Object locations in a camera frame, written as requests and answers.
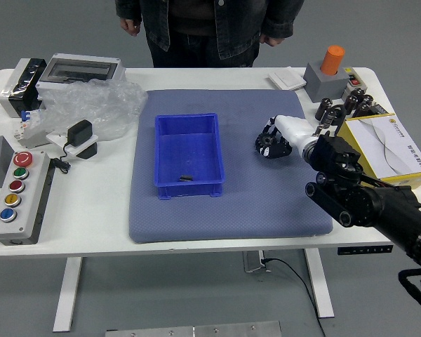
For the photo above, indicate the grey distribution box tinted cover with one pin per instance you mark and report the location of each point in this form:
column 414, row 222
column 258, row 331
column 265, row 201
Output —
column 77, row 70

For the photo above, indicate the person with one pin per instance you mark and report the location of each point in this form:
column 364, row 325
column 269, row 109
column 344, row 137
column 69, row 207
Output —
column 203, row 31

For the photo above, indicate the grey block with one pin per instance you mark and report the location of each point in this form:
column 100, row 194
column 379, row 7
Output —
column 324, row 86

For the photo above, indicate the white wall switch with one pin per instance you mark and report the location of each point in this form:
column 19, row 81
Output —
column 287, row 79

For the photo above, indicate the white table leg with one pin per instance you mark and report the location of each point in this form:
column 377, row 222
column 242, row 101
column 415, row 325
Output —
column 68, row 295
column 319, row 284

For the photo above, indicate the person's right hand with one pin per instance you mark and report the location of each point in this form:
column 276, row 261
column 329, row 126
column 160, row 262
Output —
column 130, row 26

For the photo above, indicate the person's left hand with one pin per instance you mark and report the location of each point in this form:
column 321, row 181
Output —
column 272, row 40

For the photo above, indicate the white circuit breaker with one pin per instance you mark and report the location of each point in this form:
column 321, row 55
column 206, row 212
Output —
column 29, row 135

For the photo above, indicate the metal plate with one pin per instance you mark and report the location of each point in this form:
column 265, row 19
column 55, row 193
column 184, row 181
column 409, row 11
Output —
column 196, row 330

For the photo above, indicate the black table control panel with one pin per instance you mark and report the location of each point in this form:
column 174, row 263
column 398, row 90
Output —
column 365, row 250

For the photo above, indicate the blue plastic box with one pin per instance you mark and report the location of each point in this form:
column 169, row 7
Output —
column 189, row 154

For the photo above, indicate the person's left forearm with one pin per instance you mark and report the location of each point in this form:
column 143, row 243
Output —
column 284, row 19

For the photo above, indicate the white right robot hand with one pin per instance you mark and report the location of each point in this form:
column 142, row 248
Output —
column 294, row 130

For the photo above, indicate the black and white enclosure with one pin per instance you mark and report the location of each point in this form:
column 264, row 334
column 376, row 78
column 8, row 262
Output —
column 19, row 91

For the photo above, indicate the grey switch box red button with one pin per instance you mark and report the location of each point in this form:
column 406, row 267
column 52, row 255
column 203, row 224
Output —
column 354, row 79

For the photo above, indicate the black power adapter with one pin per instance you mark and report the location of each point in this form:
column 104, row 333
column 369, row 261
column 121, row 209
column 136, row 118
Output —
column 79, row 132

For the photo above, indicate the black cylindrical capacitor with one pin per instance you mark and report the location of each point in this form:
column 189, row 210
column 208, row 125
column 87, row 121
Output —
column 358, row 93
column 361, row 109
column 367, row 99
column 323, row 107
column 331, row 117
column 350, row 103

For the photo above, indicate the orange cylinder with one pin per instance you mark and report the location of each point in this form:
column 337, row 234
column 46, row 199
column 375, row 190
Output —
column 331, row 59

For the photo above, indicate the grey under-table power box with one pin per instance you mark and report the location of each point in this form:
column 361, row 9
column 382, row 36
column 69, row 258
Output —
column 254, row 261

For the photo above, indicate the big black gear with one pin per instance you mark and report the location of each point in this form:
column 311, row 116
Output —
column 266, row 141

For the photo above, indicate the small black gear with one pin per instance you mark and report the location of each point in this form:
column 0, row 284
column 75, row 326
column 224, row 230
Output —
column 185, row 178

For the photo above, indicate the person's right forearm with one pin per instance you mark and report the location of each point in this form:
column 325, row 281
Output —
column 129, row 8

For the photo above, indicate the grey push-button control box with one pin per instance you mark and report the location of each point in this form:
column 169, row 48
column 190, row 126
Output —
column 17, row 210

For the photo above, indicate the white and black socket stand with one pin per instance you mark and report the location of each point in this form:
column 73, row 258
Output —
column 87, row 149

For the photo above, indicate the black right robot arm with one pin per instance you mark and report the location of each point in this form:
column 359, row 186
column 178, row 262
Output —
column 372, row 207

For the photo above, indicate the blue-grey mat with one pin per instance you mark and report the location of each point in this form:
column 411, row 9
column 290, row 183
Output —
column 231, row 217

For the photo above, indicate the clear plastic bag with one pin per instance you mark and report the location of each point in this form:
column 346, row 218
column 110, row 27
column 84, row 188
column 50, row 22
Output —
column 91, row 102

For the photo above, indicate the small black component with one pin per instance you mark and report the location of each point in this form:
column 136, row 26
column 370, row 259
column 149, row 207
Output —
column 379, row 109

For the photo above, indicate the yellow and white carton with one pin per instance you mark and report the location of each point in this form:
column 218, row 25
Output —
column 389, row 140

